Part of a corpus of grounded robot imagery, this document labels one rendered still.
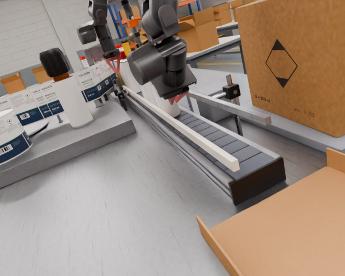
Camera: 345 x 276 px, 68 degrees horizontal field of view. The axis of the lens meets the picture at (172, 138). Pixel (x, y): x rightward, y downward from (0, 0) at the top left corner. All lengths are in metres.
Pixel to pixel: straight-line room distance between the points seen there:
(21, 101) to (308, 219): 1.17
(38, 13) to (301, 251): 8.69
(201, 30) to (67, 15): 6.41
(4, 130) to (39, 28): 7.81
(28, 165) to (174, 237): 0.63
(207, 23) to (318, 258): 2.70
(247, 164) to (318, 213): 0.13
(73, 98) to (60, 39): 7.64
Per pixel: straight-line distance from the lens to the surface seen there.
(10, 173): 0.97
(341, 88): 0.55
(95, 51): 1.56
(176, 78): 0.61
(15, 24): 8.80
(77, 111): 1.05
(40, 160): 0.94
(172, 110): 0.76
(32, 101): 1.29
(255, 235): 0.41
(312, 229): 0.42
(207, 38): 2.92
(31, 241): 0.63
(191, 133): 0.55
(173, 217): 0.48
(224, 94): 0.61
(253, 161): 0.48
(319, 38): 0.54
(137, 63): 0.54
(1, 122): 1.04
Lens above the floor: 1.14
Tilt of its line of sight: 23 degrees down
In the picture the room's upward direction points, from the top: 18 degrees counter-clockwise
